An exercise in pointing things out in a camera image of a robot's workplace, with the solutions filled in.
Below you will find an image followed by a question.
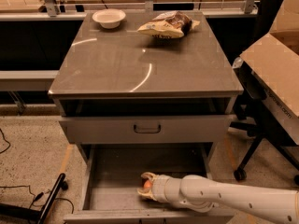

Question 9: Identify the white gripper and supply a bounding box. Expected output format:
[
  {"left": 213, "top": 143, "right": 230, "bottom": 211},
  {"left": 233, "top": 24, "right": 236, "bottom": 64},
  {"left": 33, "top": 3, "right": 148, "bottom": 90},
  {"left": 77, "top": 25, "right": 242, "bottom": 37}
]
[{"left": 137, "top": 172, "right": 182, "bottom": 203}]

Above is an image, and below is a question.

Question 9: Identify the orange fruit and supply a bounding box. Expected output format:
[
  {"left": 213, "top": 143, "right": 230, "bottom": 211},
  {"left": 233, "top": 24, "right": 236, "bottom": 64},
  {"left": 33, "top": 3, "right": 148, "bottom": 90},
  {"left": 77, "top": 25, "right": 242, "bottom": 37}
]
[{"left": 144, "top": 180, "right": 152, "bottom": 189}]

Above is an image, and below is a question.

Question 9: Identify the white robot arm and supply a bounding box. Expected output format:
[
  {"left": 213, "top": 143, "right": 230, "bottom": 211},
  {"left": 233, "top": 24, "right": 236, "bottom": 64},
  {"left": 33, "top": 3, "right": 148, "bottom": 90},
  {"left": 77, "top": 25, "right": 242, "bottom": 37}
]
[{"left": 137, "top": 172, "right": 299, "bottom": 224}]

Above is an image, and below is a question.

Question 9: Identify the open middle drawer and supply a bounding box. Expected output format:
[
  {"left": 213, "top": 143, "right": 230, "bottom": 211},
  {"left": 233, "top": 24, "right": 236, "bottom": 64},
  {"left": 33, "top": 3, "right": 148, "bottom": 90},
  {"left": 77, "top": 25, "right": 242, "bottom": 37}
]
[{"left": 64, "top": 144, "right": 234, "bottom": 224}]

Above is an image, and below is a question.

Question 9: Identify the closed top drawer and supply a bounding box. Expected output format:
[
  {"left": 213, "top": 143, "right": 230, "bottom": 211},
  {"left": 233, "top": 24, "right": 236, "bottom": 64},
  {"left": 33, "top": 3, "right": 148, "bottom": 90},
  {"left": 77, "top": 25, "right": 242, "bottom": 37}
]
[{"left": 60, "top": 115, "right": 231, "bottom": 145}]

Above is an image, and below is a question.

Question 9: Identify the grey metal drawer cabinet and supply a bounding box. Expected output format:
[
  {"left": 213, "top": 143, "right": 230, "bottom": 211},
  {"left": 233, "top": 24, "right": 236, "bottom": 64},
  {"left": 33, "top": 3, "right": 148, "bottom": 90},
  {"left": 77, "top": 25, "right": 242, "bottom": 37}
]
[{"left": 48, "top": 9, "right": 245, "bottom": 224}]

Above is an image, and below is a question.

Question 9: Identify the black office chair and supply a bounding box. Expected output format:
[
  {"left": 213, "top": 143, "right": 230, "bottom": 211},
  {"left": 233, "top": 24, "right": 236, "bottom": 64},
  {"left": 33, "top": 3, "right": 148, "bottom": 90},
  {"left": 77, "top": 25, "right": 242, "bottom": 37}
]
[{"left": 229, "top": 57, "right": 299, "bottom": 186}]

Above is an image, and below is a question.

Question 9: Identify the black stand leg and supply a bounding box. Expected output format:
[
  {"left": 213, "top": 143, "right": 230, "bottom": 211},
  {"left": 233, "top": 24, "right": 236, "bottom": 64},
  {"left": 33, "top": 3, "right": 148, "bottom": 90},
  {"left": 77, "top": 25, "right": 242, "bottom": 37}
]
[{"left": 0, "top": 173, "right": 68, "bottom": 224}]

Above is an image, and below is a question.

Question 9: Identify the yellow chip bag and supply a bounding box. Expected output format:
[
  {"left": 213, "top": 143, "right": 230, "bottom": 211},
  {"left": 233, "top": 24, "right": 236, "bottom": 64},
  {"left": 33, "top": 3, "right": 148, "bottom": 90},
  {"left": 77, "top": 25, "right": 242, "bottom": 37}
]
[{"left": 137, "top": 11, "right": 200, "bottom": 39}]

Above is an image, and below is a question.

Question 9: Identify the white bowl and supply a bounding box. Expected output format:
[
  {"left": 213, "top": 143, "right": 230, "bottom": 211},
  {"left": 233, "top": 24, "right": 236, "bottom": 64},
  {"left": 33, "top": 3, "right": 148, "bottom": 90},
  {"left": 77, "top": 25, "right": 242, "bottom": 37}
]
[{"left": 93, "top": 8, "right": 126, "bottom": 29}]

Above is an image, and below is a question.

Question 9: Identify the grey side shelf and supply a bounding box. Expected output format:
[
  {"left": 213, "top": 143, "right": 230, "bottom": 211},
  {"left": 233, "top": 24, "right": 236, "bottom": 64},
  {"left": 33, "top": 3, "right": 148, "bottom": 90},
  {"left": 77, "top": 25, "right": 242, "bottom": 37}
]
[{"left": 0, "top": 70, "right": 58, "bottom": 91}]

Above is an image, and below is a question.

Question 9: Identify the cardboard box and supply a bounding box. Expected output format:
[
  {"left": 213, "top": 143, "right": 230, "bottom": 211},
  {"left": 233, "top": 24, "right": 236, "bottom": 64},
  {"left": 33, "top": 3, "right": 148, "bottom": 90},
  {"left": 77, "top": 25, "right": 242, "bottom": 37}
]
[{"left": 240, "top": 0, "right": 299, "bottom": 145}]

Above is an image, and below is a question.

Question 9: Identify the black floor cable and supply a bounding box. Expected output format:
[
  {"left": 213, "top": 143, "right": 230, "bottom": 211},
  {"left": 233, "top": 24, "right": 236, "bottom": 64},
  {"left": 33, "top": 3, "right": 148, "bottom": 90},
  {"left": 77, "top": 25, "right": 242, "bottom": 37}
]
[{"left": 0, "top": 184, "right": 75, "bottom": 215}]

